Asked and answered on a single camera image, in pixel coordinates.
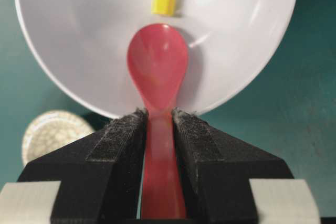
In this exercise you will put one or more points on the speckled ceramic spoon rest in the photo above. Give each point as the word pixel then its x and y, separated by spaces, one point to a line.
pixel 51 131

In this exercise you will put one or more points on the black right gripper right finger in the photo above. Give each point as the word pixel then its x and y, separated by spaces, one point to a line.
pixel 215 169

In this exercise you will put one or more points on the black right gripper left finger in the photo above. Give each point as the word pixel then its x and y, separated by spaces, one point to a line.
pixel 99 174

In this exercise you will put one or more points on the red plastic spoon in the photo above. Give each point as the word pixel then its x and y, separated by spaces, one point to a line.
pixel 157 59

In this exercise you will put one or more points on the yellow hexagonal prism block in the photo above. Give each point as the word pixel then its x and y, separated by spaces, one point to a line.
pixel 163 7

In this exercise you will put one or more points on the white bowl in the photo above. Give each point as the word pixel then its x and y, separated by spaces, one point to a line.
pixel 82 46

